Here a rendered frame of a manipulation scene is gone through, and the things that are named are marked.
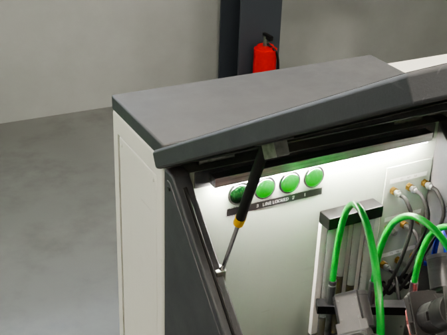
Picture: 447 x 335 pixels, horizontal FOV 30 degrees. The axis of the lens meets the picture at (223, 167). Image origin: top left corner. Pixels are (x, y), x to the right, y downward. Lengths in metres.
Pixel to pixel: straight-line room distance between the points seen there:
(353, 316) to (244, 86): 0.74
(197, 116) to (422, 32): 5.16
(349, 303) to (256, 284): 0.53
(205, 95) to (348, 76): 0.37
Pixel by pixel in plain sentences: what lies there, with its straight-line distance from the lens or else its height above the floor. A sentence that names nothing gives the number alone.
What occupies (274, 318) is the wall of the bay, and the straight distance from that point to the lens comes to 1.93.
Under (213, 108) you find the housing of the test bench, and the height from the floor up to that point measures 1.50.
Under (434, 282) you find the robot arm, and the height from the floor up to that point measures 1.38.
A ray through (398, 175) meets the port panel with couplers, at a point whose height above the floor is 1.34.
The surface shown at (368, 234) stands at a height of 1.42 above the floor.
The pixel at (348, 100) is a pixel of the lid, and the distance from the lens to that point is 1.00.
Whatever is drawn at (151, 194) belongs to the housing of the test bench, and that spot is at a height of 1.36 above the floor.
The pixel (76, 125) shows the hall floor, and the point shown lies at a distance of 5.38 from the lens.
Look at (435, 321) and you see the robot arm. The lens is 1.49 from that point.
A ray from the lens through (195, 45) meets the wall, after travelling 5.74.
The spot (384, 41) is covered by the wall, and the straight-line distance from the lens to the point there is 6.58.
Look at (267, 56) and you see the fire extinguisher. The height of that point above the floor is 0.43.
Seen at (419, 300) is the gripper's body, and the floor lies 1.31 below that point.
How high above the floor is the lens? 2.19
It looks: 27 degrees down
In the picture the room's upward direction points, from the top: 2 degrees clockwise
